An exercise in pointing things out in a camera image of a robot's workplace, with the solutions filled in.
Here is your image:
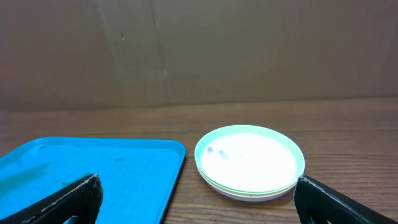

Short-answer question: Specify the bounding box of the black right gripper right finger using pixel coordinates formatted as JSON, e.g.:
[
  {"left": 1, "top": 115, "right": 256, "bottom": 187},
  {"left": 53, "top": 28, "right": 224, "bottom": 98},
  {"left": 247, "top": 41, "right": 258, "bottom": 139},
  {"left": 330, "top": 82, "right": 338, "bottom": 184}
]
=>
[{"left": 294, "top": 175, "right": 397, "bottom": 224}]

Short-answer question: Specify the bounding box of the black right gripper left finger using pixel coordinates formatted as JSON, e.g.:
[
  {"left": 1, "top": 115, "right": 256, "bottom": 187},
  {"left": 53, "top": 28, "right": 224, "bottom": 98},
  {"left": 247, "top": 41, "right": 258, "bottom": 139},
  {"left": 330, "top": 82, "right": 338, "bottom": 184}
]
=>
[{"left": 1, "top": 174, "right": 103, "bottom": 224}]

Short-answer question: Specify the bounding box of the white plate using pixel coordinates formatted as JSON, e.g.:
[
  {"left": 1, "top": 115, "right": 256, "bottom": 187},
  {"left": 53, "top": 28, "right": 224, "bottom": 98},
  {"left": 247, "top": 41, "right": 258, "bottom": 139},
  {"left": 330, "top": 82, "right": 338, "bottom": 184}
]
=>
[{"left": 198, "top": 171, "right": 297, "bottom": 202}]

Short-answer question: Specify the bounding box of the yellow-green plate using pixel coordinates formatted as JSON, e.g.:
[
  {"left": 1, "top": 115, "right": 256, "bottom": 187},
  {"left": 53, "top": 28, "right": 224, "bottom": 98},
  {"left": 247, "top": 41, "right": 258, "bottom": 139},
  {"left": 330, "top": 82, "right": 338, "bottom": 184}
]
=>
[{"left": 197, "top": 166, "right": 297, "bottom": 197}]

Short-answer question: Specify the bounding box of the light blue plate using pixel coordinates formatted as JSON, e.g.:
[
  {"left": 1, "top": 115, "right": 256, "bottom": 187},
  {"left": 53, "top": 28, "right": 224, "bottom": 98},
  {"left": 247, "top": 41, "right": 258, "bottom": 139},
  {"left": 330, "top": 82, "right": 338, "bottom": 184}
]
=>
[{"left": 194, "top": 124, "right": 305, "bottom": 194}]

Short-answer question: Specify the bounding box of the teal plastic tray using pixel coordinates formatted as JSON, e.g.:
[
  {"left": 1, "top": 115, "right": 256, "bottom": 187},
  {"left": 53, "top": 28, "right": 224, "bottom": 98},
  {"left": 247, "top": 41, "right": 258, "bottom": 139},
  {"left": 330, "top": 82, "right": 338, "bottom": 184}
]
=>
[{"left": 1, "top": 137, "right": 186, "bottom": 223}]

